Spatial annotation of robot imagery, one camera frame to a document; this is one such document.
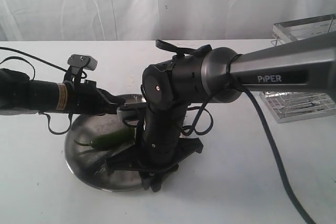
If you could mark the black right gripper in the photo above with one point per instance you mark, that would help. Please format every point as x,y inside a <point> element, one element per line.
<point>155,162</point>

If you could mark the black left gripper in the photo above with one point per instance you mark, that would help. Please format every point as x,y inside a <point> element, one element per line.
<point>86,98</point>

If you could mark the green cucumber piece with stem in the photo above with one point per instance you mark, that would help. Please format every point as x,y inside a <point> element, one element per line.
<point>109,141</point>

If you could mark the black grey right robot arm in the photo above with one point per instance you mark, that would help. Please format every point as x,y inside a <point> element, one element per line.
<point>220,75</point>

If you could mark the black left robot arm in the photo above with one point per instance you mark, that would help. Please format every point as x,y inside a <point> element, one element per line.
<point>20,95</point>

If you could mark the round stainless steel plate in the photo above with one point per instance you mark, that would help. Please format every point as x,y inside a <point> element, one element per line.
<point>87,164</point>

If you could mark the white backdrop curtain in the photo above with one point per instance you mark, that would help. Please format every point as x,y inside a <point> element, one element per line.
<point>25,20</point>

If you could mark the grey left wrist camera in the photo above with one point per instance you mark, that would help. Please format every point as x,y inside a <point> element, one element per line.
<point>82,61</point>

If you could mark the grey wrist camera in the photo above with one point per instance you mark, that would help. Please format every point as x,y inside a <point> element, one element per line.
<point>130,112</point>
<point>82,61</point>

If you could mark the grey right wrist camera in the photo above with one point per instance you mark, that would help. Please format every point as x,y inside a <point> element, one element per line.
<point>130,112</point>

